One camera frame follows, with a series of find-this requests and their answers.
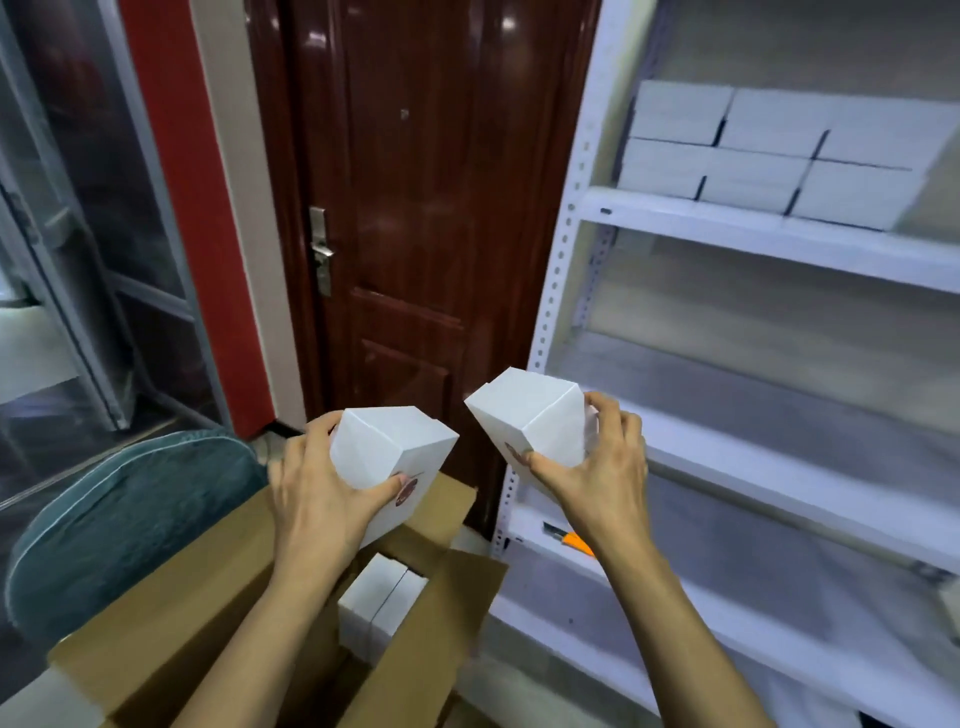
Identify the person's left hand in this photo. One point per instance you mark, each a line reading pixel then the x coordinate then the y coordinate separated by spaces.
pixel 315 518

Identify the orange utility knife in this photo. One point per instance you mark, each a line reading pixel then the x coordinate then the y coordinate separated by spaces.
pixel 578 543

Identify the stack of small white boxes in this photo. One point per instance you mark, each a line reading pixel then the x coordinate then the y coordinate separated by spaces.
pixel 378 600

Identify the large brown cardboard box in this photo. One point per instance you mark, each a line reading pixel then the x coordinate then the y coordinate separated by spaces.
pixel 165 630

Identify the white metal shelving rack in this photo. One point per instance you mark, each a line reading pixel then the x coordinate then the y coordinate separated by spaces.
pixel 780 450

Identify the person's right hand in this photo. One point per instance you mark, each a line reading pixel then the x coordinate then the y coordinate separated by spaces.
pixel 608 480

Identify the dark wooden door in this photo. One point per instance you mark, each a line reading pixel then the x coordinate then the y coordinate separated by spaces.
pixel 435 180

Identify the person's right forearm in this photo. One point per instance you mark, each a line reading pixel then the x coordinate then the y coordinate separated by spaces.
pixel 690 645

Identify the tidy row of white boxes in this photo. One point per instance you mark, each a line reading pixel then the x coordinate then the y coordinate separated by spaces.
pixel 780 150

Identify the small white logo box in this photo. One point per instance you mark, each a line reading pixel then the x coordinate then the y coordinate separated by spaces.
pixel 533 408
pixel 393 443

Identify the teal fabric chair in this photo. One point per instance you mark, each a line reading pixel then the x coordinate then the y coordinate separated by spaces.
pixel 120 525

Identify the glass door with metal frame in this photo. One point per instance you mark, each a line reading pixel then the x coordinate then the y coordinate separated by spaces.
pixel 75 225

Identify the person's left forearm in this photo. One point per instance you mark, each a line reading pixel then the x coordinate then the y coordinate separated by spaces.
pixel 263 660

